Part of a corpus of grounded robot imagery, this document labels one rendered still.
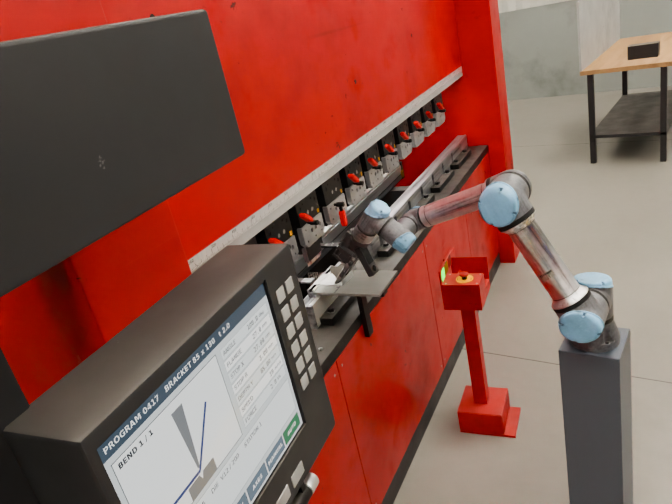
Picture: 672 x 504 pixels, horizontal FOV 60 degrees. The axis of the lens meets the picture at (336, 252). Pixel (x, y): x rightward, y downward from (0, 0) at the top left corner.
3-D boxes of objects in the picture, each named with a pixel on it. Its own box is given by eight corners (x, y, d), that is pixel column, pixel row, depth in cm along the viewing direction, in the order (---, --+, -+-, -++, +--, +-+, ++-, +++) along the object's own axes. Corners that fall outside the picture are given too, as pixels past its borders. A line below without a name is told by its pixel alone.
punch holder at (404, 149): (403, 160, 283) (397, 126, 276) (386, 161, 287) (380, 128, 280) (412, 151, 295) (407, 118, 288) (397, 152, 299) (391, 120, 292)
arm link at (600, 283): (617, 305, 187) (616, 267, 181) (610, 327, 177) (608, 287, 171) (577, 301, 193) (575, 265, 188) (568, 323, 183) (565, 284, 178)
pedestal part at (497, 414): (515, 438, 263) (513, 417, 259) (460, 432, 274) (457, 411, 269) (521, 409, 280) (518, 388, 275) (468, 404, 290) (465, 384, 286)
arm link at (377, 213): (387, 218, 190) (366, 202, 191) (372, 241, 197) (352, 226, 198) (397, 209, 196) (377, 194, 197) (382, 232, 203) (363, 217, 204)
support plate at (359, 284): (379, 297, 200) (379, 294, 199) (313, 294, 212) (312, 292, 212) (397, 272, 214) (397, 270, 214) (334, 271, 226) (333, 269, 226)
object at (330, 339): (237, 495, 151) (232, 482, 150) (176, 480, 161) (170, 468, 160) (488, 151, 390) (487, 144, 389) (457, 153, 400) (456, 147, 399)
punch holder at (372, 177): (371, 189, 251) (364, 151, 245) (354, 190, 255) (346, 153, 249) (384, 177, 263) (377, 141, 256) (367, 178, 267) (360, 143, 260)
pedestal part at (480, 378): (487, 404, 270) (473, 302, 249) (474, 403, 272) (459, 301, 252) (489, 396, 275) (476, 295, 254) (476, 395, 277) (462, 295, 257)
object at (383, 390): (309, 693, 183) (237, 495, 151) (254, 671, 193) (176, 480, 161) (501, 262, 422) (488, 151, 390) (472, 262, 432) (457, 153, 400)
